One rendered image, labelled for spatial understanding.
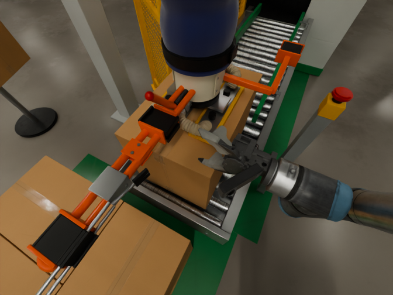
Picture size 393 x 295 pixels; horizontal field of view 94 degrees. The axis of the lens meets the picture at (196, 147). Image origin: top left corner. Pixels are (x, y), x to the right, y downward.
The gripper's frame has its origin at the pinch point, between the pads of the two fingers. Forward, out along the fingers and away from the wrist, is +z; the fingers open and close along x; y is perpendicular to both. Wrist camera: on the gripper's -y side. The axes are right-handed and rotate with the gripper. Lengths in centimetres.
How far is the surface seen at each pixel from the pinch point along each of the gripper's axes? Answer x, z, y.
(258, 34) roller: -57, 25, 183
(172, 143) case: -13.4, 12.3, 4.8
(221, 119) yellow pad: -11.6, 0.8, 22.2
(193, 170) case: -13.5, 0.7, -1.0
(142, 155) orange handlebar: 1.1, 10.9, -9.2
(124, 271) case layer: -54, 14, -41
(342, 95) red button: -5, -35, 47
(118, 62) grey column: -48, 108, 69
